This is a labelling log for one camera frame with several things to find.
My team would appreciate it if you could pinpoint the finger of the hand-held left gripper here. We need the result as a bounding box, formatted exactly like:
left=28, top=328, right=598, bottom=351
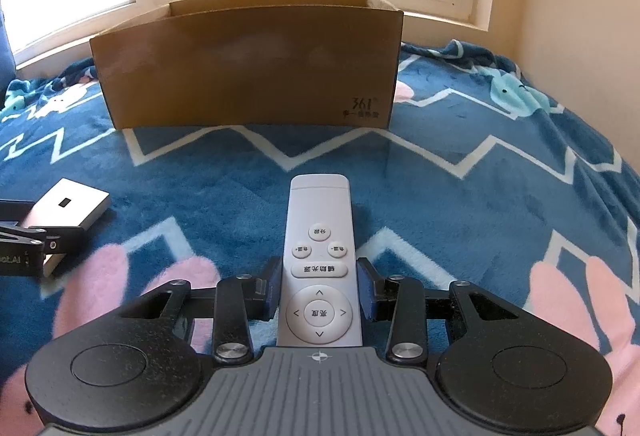
left=0, top=199, right=37, bottom=223
left=0, top=225, right=60, bottom=253

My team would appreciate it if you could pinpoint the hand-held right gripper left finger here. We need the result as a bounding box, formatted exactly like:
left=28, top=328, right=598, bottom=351
left=120, top=256, right=284, bottom=364

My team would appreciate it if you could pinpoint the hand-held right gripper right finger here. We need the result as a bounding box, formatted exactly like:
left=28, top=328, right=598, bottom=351
left=356, top=257, right=521, bottom=363

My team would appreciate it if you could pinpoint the gold box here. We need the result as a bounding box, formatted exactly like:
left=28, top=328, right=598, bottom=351
left=27, top=177, right=112, bottom=278

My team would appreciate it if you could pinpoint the white remote control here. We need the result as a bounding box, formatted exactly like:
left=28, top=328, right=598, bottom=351
left=277, top=173, right=363, bottom=348

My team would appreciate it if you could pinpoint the brown cardboard box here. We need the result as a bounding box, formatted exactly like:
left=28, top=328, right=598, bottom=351
left=89, top=0, right=405, bottom=131

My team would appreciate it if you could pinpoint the blue bunny printed blanket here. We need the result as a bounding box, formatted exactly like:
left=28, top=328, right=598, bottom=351
left=0, top=39, right=640, bottom=436

